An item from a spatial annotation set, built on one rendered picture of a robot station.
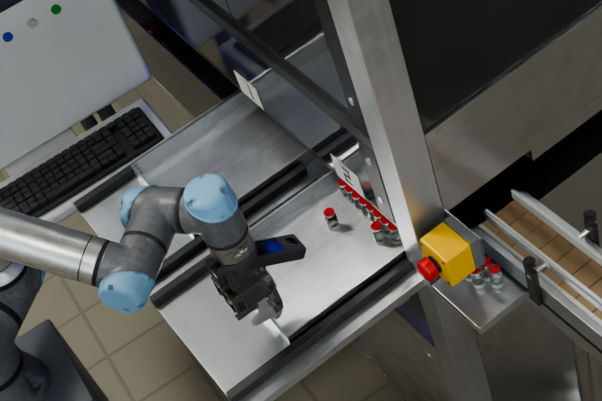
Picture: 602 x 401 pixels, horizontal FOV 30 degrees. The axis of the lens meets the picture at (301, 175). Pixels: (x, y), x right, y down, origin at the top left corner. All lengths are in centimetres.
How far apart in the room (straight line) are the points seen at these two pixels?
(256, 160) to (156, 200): 55
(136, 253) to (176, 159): 67
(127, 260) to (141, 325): 159
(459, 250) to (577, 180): 38
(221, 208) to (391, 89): 32
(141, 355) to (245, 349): 125
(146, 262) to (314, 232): 50
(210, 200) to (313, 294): 40
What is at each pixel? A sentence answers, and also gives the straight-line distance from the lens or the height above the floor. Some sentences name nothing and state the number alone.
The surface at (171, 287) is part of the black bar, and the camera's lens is 213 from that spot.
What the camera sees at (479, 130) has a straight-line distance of 187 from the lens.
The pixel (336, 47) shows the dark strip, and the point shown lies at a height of 139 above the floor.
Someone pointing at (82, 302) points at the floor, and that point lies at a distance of 345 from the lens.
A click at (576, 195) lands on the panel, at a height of 82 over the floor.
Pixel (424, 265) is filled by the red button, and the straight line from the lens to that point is 186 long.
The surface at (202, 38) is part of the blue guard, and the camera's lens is 234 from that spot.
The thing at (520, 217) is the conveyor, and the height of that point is 93.
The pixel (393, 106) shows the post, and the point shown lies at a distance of 170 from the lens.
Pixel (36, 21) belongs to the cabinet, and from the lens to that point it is 252.
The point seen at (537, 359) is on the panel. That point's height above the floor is 42.
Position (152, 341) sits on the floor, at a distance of 326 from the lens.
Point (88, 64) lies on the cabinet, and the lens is 263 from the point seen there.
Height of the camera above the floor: 248
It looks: 45 degrees down
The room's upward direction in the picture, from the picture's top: 21 degrees counter-clockwise
